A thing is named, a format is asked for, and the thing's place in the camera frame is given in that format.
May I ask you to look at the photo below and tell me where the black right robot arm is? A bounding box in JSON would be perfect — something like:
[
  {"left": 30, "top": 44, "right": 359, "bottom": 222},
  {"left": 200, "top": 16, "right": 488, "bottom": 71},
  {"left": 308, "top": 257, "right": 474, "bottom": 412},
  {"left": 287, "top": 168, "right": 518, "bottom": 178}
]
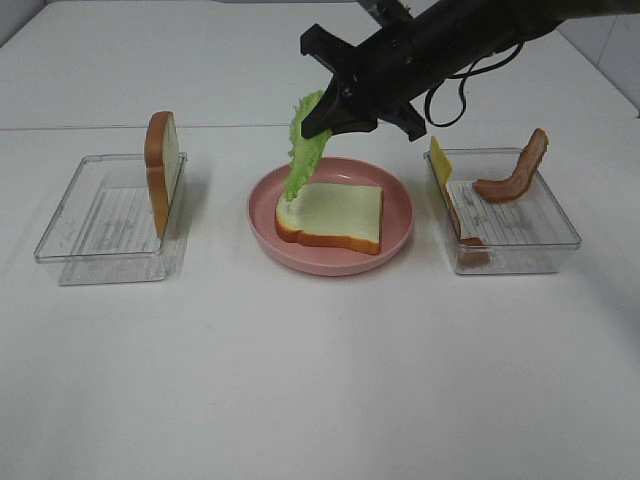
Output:
[{"left": 300, "top": 0, "right": 639, "bottom": 140}]

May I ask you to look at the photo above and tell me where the upright bread slice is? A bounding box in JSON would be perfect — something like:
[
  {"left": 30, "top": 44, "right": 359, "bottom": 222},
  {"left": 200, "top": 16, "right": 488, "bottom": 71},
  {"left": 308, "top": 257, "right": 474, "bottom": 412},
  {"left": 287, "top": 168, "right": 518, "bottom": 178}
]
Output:
[{"left": 144, "top": 111, "right": 181, "bottom": 238}]

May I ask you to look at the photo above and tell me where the pink round plate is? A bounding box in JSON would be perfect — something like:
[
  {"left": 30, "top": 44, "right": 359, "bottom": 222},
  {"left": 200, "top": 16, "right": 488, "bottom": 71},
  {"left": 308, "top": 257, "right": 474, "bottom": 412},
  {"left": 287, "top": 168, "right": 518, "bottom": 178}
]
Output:
[{"left": 247, "top": 157, "right": 415, "bottom": 276}]

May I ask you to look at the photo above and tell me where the green lettuce leaf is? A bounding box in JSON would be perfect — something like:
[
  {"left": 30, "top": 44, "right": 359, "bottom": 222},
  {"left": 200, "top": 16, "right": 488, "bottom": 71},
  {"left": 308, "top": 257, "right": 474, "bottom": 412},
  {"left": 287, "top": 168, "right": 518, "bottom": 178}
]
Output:
[{"left": 283, "top": 90, "right": 332, "bottom": 201}]

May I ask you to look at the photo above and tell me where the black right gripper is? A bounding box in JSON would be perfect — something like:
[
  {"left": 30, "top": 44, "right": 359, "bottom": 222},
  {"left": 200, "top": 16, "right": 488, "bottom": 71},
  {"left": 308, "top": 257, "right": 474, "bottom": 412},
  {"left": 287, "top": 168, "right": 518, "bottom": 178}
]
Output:
[{"left": 300, "top": 9, "right": 505, "bottom": 140}]

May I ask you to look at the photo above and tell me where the curved bacon strip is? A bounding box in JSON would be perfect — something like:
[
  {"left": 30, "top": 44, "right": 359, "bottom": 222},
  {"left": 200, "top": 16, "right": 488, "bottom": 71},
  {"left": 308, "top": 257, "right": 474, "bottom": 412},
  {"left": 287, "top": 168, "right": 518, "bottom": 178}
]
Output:
[{"left": 472, "top": 128, "right": 549, "bottom": 204}]

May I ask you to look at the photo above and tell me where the yellow cheese slice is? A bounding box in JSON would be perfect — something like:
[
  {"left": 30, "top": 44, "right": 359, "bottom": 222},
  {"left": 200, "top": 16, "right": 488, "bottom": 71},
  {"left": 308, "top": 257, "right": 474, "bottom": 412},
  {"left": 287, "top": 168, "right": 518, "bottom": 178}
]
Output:
[{"left": 429, "top": 136, "right": 453, "bottom": 190}]

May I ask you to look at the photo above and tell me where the clear plastic bread tray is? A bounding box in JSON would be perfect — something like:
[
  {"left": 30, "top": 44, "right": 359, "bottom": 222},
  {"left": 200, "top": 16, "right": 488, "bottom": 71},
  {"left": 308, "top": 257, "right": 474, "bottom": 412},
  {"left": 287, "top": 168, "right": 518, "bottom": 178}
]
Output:
[{"left": 34, "top": 152, "right": 188, "bottom": 286}]

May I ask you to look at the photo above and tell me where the clear plastic fillings tray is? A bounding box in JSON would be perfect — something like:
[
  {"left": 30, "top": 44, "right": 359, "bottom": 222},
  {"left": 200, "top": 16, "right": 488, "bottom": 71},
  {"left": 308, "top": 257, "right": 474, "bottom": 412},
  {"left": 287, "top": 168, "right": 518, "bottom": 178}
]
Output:
[{"left": 424, "top": 148, "right": 581, "bottom": 275}]

